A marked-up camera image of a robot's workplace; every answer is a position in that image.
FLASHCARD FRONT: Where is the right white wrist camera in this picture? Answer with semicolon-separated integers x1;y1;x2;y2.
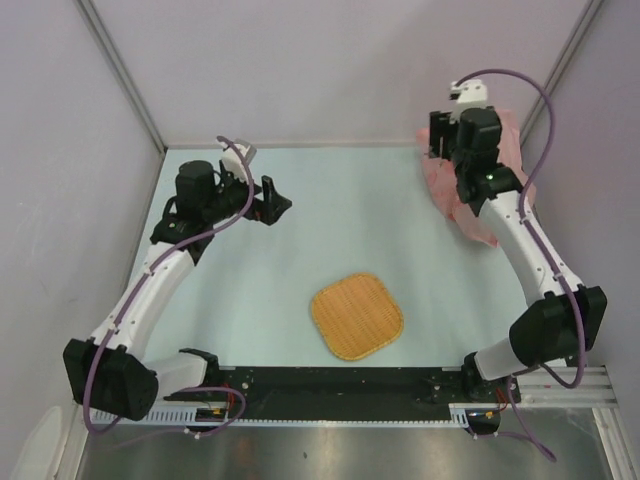
449;79;488;124

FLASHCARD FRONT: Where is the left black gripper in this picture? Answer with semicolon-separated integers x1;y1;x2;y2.
203;164;290;226

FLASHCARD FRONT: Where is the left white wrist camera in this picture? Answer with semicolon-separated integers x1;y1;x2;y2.
218;139;257;184

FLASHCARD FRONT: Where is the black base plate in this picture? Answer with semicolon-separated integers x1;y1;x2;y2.
164;365;521;422

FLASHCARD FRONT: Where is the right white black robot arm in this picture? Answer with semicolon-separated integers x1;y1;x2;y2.
428;107;607;401

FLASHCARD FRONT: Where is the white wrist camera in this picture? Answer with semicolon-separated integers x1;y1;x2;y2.
218;139;257;184
449;79;488;124

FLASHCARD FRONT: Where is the woven bamboo tray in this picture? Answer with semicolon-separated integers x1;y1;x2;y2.
310;272;404;361

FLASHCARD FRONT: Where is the purple cable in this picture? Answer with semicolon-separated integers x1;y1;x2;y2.
457;69;587;462
82;135;254;441

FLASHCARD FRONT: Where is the white slotted cable duct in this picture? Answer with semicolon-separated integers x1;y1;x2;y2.
119;406;469;428

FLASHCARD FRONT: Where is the pink plastic bag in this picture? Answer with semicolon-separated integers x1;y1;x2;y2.
416;108;529;248

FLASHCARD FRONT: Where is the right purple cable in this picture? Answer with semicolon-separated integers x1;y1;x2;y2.
457;69;587;462

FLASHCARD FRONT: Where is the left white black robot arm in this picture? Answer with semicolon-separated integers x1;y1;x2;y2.
63;159;293;421

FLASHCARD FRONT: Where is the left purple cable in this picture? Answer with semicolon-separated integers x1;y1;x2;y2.
82;135;254;441

